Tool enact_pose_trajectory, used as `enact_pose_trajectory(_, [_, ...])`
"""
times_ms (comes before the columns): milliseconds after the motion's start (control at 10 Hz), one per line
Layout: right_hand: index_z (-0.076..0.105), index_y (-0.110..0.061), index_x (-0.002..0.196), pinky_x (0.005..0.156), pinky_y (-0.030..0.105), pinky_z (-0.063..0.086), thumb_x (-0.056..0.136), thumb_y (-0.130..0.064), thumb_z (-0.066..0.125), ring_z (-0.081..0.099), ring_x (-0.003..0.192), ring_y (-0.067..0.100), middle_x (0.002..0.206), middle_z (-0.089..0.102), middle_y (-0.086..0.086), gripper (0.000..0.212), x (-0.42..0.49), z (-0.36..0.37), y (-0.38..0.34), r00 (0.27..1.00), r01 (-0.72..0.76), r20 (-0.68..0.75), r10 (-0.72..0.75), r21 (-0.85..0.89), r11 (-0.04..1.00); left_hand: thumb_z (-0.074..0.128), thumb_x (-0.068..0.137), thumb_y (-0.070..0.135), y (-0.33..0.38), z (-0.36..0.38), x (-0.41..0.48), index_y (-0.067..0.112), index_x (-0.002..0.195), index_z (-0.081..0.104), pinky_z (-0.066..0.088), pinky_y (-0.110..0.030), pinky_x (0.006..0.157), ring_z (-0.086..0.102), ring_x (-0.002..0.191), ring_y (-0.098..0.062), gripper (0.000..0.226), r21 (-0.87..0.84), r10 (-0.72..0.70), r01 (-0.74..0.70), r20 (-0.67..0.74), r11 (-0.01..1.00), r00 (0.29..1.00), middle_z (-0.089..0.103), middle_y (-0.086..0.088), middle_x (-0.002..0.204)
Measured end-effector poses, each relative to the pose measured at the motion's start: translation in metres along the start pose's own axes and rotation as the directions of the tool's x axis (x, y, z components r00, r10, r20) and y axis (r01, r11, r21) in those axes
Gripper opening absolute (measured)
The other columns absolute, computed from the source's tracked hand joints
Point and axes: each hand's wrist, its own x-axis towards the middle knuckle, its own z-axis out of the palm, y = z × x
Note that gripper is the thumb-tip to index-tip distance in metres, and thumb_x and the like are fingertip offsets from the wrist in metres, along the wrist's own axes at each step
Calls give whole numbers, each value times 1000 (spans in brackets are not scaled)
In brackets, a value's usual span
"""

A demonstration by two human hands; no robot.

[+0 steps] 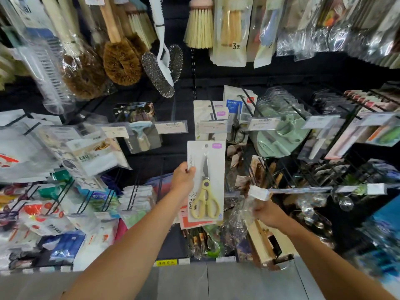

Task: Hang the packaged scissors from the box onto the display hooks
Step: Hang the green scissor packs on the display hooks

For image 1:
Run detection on green utensil packet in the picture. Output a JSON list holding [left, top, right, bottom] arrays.
[[365, 117, 400, 148]]

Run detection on hanging white card packet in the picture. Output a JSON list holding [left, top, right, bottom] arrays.
[[193, 100, 230, 144]]

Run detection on yellow scissors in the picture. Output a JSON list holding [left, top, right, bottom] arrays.
[[186, 140, 226, 223]]

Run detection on person's left forearm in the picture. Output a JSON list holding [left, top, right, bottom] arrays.
[[61, 190, 185, 300]]

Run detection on red-printed white packet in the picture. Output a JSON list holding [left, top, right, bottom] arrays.
[[18, 200, 76, 236]]

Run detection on blue-handled scraper packet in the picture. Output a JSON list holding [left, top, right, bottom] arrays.
[[124, 120, 163, 154]]

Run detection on plastic-wrapped brown coir brush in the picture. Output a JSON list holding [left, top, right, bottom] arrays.
[[47, 0, 108, 101]]

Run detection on blue and white packet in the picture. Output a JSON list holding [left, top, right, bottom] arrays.
[[39, 232, 86, 266]]

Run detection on pale bristle brush wooden handle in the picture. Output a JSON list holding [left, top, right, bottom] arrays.
[[124, 0, 158, 50]]

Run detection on row of white price tags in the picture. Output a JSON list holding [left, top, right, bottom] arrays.
[[101, 112, 396, 139]]

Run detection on pink and white utensil packet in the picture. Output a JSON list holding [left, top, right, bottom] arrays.
[[325, 117, 375, 160]]

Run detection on white cloth packet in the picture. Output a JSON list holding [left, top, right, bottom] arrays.
[[65, 137, 131, 179]]

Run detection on stack of white flat packets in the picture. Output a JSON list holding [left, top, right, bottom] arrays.
[[120, 184, 157, 218]]

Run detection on clear plastic packet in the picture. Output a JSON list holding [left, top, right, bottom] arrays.
[[227, 195, 260, 239]]

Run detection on black scissors packet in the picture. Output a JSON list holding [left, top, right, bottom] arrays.
[[223, 85, 259, 145]]

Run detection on pile of white plastic packets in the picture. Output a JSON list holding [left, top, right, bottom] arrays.
[[0, 109, 63, 183]]

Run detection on dark hair clip packet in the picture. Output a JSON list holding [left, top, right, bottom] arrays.
[[113, 102, 156, 123]]

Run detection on pink-handled bristle dish brush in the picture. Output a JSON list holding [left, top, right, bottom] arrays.
[[183, 0, 215, 49]]

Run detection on person's right hand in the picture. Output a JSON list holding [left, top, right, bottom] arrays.
[[251, 199, 292, 230]]

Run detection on white hook tag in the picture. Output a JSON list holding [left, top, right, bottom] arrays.
[[248, 185, 270, 201]]

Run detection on white-handled steel mesh scrubber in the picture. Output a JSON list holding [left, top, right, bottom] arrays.
[[141, 0, 184, 99]]

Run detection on clear-wrapped bottle brush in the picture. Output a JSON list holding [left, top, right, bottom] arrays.
[[12, 26, 76, 115]]

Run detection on person's left hand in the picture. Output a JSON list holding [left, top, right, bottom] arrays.
[[170, 161, 196, 202]]

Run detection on packet with blue utensil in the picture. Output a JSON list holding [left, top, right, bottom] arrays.
[[253, 0, 283, 69]]

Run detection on person's right forearm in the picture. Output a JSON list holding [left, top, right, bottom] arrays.
[[279, 215, 398, 300]]

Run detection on wooden box with black part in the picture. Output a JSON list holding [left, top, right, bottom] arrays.
[[246, 218, 295, 268]]

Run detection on brown coir brush wooden handle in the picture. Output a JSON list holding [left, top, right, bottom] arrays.
[[99, 0, 143, 87]]

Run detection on packet of bamboo brushes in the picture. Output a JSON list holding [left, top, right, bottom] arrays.
[[210, 0, 251, 68]]

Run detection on row of clear-wrapped hanging packets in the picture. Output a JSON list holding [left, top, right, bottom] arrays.
[[276, 0, 400, 70]]

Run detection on row of green peeler packets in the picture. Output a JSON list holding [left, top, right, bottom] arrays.
[[249, 87, 314, 159]]

